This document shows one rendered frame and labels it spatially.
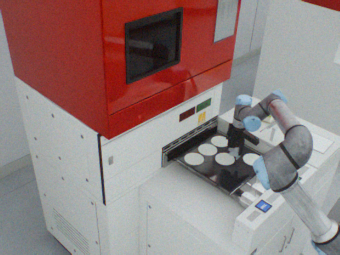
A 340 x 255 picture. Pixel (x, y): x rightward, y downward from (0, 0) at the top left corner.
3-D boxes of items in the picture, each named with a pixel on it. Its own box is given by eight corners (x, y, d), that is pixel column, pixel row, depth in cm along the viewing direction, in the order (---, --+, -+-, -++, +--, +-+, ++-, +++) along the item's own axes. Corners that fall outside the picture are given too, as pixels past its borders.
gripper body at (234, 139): (225, 139, 202) (228, 119, 194) (242, 140, 202) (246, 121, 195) (227, 149, 195) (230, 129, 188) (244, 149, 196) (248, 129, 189)
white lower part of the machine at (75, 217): (48, 237, 269) (26, 141, 220) (137, 181, 319) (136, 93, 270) (114, 305, 232) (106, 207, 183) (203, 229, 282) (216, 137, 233)
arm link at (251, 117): (263, 110, 170) (254, 98, 178) (241, 126, 172) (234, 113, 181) (271, 121, 174) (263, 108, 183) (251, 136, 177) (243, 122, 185)
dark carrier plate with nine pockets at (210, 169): (176, 158, 203) (176, 158, 203) (218, 132, 224) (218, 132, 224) (229, 192, 185) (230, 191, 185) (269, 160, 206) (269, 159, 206)
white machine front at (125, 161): (102, 203, 185) (96, 134, 161) (212, 135, 235) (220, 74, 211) (107, 207, 183) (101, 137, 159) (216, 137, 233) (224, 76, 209)
